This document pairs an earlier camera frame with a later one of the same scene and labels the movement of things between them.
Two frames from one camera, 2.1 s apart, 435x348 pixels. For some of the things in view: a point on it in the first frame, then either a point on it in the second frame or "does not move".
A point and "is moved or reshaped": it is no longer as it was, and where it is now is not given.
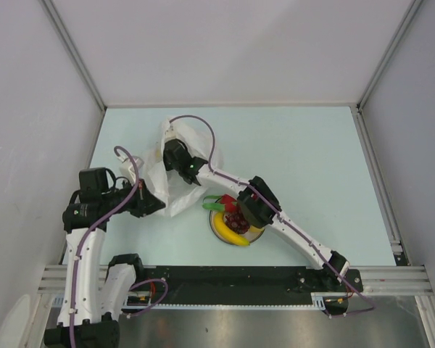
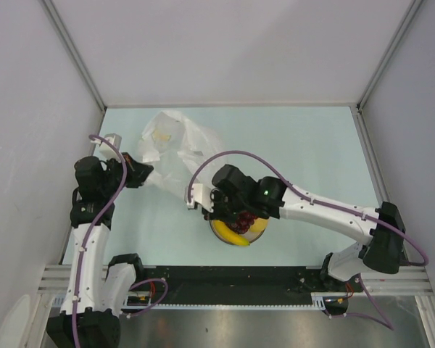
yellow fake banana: [228, 233] does not move
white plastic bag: [173, 191] is moved or reshaped
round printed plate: [251, 235] → [218, 235]
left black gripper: [146, 203] → [137, 172]
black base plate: [243, 285] does not move
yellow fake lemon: [253, 229] does not move
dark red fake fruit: [237, 222] does not move
